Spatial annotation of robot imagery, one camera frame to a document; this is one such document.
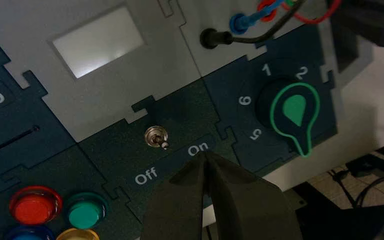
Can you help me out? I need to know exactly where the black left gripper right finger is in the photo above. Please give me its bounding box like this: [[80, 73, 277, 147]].
[[206, 150, 304, 240]]

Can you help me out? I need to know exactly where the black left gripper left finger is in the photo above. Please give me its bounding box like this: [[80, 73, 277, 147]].
[[140, 151, 218, 240]]

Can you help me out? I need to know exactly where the dark modular task box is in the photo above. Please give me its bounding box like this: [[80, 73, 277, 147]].
[[0, 0, 375, 240]]

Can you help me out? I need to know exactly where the green round push button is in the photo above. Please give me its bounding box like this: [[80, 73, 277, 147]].
[[66, 192, 109, 230]]

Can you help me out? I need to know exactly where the black green-outlined rotary knob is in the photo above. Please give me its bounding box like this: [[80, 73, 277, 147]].
[[256, 78, 321, 158]]

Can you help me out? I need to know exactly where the yellow round push button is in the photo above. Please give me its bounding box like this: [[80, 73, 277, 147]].
[[56, 227, 101, 240]]

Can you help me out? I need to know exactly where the red round push button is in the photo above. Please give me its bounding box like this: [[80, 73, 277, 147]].
[[8, 186, 64, 226]]

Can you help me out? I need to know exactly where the blue round push button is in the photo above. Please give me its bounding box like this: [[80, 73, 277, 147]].
[[4, 225, 55, 240]]

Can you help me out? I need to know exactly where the grey rectangular display window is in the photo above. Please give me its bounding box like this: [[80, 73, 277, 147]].
[[47, 4, 146, 80]]

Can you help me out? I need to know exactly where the silver metal toggle switch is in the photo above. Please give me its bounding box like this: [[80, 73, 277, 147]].
[[144, 125, 170, 151]]

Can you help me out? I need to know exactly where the black floor cable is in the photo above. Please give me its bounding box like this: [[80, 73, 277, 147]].
[[327, 167, 362, 210]]

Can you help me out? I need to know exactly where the black jumper cable with plugs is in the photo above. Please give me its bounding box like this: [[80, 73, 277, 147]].
[[200, 0, 309, 51]]

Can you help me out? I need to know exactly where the blue jumper cable with plugs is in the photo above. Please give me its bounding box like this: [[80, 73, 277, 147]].
[[229, 0, 284, 36]]

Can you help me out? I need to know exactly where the red jumper cable with plugs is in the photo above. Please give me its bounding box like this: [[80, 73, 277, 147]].
[[257, 0, 343, 25]]

